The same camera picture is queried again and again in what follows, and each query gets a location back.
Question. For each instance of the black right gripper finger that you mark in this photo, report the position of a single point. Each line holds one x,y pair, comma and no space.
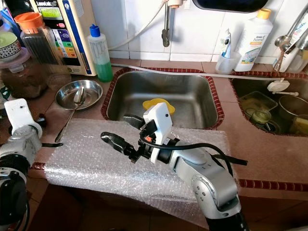
132,120
115,140

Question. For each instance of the small yellow plastic bowl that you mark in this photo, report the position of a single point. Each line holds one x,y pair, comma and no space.
154,102

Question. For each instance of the metal spoon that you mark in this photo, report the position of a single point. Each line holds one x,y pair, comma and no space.
78,96

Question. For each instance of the stainless steel bowl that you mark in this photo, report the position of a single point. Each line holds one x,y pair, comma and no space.
91,91

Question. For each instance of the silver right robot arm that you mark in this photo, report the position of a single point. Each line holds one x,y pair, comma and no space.
207,183

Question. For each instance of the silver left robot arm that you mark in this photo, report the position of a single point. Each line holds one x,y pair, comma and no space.
19,144

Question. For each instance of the clear bubble wrap sheet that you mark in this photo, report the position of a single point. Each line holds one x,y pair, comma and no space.
101,168

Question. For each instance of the large jar pink lid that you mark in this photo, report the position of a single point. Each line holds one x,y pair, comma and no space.
24,79

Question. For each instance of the thin white plastic tube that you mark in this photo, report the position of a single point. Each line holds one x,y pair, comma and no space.
173,70

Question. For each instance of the stainless steel sink basin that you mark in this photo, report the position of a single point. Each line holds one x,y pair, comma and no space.
245,86
192,91

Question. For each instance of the blue cap green liquid bottle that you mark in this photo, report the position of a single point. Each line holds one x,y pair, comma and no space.
101,57

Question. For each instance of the clear jar orange lid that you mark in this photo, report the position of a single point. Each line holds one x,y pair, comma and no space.
38,48

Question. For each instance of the beige water ionizer appliance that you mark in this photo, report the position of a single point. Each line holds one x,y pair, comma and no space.
72,48

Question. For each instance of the green patterned ceramic bowl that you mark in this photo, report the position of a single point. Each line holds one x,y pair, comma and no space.
9,45

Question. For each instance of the clear plastic food container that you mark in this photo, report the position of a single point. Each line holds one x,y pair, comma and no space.
250,102

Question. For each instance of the small glass jar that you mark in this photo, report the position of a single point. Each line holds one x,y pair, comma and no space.
261,117

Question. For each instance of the white bottle yellow cap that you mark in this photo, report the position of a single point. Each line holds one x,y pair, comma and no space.
252,43

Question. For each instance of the black frying pan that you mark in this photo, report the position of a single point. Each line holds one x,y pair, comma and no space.
231,5

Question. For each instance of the stainless steel pot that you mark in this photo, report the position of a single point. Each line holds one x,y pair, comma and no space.
293,105

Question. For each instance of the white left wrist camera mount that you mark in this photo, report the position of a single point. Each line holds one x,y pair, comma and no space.
19,115

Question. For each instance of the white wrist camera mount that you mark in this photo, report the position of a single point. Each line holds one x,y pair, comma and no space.
159,122
19,115

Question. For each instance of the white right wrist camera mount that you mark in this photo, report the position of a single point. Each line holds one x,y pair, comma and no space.
159,122

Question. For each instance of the steel wall tap pipe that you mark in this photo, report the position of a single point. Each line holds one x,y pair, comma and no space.
167,29

